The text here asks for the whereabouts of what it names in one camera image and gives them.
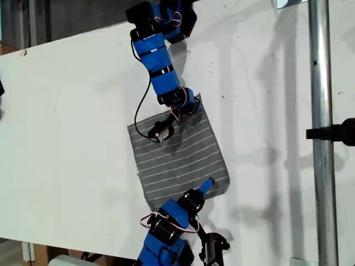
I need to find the grey white-striped towel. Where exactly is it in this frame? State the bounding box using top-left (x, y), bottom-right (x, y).
top-left (126, 93), bottom-right (231, 213)

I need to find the white foam block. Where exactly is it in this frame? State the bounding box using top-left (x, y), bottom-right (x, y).
top-left (49, 254), bottom-right (92, 266)

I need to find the brown cardboard box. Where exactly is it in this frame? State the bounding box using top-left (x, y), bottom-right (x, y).
top-left (33, 244), bottom-right (111, 266)

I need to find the white table leg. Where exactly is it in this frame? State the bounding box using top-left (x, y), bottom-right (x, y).
top-left (21, 242), bottom-right (36, 263)

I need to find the arm wrist servo wire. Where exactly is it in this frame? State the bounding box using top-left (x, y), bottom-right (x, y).
top-left (169, 94), bottom-right (186, 122)

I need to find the arm gripper servo wire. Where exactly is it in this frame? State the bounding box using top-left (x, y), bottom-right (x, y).
top-left (180, 214), bottom-right (201, 234)

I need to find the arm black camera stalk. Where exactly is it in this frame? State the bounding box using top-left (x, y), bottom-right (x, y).
top-left (190, 216), bottom-right (209, 244)
top-left (165, 111), bottom-right (181, 126)

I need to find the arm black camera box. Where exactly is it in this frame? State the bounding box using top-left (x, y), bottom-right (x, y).
top-left (146, 121), bottom-right (175, 144)
top-left (200, 232), bottom-right (231, 266)

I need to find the arm looped servo wire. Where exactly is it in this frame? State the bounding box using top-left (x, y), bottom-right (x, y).
top-left (140, 211), bottom-right (161, 230)

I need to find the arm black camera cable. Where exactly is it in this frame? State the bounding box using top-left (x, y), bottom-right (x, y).
top-left (130, 38), bottom-right (154, 139)

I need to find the arm shoulder servo wire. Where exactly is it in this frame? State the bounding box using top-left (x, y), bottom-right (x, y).
top-left (151, 11), bottom-right (183, 29)

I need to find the steel post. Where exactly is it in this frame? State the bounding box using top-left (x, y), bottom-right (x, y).
top-left (307, 0), bottom-right (339, 266)

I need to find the black post clamp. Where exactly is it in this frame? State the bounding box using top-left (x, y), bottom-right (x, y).
top-left (306, 117), bottom-right (355, 147)

